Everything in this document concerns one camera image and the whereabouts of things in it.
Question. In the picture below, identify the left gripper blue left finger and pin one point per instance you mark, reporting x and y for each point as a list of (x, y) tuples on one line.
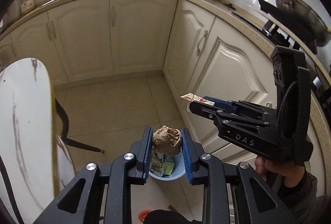
[(144, 156)]

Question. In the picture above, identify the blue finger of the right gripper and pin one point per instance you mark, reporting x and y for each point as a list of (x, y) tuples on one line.
[(207, 107)]

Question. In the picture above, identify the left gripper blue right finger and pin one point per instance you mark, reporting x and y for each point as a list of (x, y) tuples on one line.
[(190, 157)]

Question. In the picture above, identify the brown lump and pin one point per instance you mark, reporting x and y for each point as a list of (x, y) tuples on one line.
[(167, 141)]

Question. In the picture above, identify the orange white packet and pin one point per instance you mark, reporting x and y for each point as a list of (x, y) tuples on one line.
[(190, 97)]

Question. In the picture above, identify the milk carton box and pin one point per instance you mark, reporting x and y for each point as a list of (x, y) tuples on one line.
[(156, 163)]

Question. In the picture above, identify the light blue trash bin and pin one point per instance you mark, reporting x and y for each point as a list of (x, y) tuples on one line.
[(173, 168)]

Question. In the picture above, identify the cream kitchen cabinets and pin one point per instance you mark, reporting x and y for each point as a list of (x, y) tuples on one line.
[(126, 63)]

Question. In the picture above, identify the right hand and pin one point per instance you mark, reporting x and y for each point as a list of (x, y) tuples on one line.
[(292, 174)]

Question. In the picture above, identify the white marble round table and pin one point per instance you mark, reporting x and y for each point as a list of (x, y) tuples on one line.
[(37, 161)]

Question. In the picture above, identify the black pan on stove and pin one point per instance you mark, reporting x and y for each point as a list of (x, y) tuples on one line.
[(308, 17)]

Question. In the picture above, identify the glass jar with label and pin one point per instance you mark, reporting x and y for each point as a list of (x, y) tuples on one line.
[(27, 6)]

